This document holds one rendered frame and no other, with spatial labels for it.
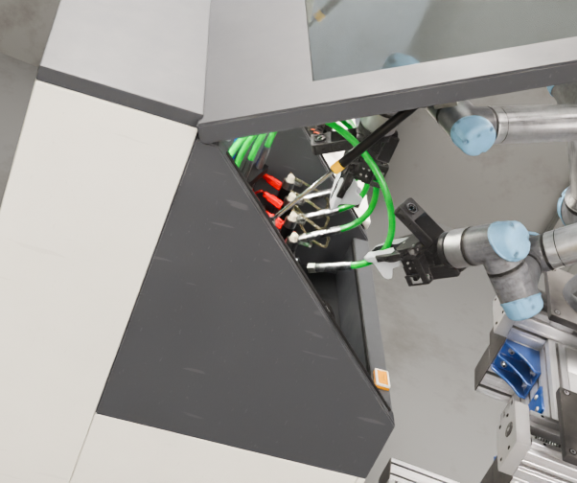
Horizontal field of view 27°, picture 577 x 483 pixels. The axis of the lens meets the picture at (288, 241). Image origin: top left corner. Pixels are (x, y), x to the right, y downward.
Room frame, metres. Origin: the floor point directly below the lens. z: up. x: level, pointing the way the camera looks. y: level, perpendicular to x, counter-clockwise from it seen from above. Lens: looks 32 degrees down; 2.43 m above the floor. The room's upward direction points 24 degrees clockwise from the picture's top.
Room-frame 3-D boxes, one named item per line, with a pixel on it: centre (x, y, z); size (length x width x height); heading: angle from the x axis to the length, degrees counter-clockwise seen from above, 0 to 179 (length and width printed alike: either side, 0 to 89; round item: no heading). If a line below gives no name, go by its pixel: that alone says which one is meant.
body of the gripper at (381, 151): (2.22, -0.08, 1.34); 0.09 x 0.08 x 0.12; 105
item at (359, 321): (2.26, -0.24, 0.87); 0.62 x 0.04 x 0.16; 15
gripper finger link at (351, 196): (2.20, -0.08, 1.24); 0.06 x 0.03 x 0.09; 105
